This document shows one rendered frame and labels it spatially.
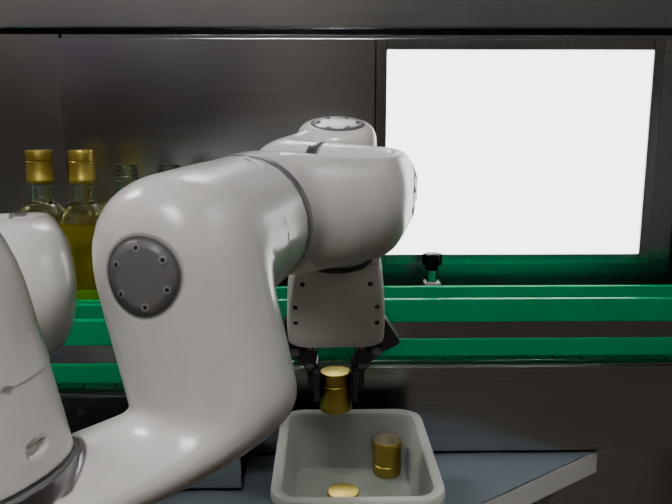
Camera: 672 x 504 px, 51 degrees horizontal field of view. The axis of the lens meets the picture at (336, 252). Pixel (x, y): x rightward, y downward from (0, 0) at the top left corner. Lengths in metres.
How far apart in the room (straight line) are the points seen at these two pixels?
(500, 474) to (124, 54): 0.79
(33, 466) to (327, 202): 0.24
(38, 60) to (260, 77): 0.34
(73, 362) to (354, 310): 0.38
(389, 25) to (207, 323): 0.83
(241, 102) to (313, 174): 0.64
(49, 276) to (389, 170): 0.24
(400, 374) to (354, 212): 0.52
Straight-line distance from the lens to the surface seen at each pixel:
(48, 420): 0.32
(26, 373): 0.31
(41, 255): 0.48
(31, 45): 1.20
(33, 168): 1.02
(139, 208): 0.33
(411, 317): 0.96
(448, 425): 1.00
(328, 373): 0.77
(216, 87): 1.09
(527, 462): 1.02
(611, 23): 1.17
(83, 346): 0.91
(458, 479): 0.96
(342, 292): 0.70
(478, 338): 0.98
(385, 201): 0.49
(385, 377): 0.96
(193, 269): 0.32
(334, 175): 0.46
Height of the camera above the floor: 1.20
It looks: 10 degrees down
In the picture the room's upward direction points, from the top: straight up
